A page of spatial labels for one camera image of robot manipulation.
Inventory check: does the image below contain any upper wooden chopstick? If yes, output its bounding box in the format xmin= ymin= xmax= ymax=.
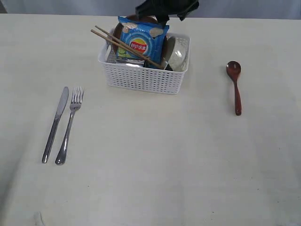
xmin=95 ymin=25 xmax=164 ymax=70

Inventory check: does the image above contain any brown wooden plate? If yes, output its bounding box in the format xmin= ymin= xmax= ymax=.
xmin=112 ymin=14 xmax=169 ymax=64

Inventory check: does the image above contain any silver table knife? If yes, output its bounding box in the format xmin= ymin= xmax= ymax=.
xmin=41 ymin=87 xmax=69 ymax=163

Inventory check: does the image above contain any wooden chopstick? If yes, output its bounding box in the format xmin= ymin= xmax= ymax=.
xmin=95 ymin=25 xmax=164 ymax=70
xmin=91 ymin=29 xmax=153 ymax=63

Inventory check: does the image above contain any silver fork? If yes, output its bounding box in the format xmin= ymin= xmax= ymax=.
xmin=55 ymin=87 xmax=84 ymax=165

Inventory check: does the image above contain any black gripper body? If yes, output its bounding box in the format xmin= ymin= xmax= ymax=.
xmin=135 ymin=0 xmax=199 ymax=25

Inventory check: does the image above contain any white plastic woven basket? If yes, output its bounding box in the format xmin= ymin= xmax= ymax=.
xmin=98 ymin=32 xmax=190 ymax=95

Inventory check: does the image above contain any grey ceramic bowl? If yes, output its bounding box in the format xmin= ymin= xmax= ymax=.
xmin=161 ymin=36 xmax=188 ymax=72

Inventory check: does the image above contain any brown wooden spoon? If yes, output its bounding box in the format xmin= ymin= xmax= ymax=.
xmin=226 ymin=61 xmax=242 ymax=116

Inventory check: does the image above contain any lower wooden chopstick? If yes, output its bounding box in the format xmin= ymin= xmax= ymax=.
xmin=91 ymin=29 xmax=153 ymax=63

